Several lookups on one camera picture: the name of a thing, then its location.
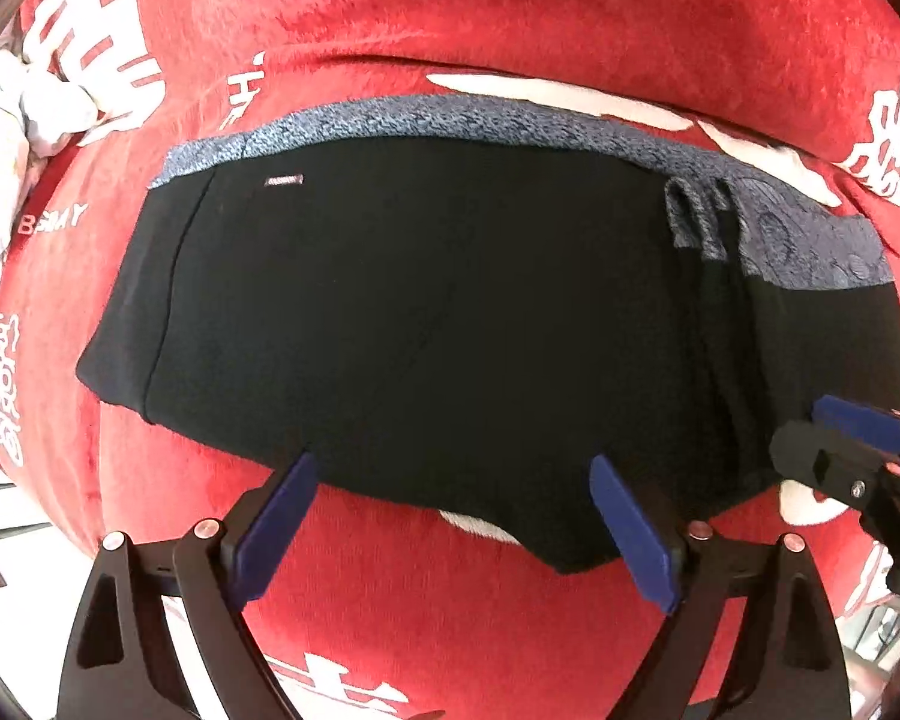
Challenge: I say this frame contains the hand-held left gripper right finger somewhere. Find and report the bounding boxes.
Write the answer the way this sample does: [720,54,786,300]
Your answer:
[589,454,852,720]

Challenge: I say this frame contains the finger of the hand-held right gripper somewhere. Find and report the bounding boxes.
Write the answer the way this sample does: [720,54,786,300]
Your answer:
[811,394,900,458]
[769,422,900,533]

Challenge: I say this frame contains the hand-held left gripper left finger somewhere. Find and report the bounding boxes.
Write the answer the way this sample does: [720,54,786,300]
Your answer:
[56,452,317,720]

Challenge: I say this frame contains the black pants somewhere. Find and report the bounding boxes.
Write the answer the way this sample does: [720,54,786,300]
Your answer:
[75,136,900,577]

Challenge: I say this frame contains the blue-grey floral cloth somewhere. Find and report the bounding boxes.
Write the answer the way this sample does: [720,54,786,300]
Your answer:
[148,94,895,293]

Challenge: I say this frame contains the white floral cloth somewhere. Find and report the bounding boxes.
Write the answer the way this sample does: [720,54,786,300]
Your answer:
[0,45,98,256]

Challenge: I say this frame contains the red printed blanket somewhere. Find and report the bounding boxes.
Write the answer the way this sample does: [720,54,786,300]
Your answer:
[0,0,900,720]

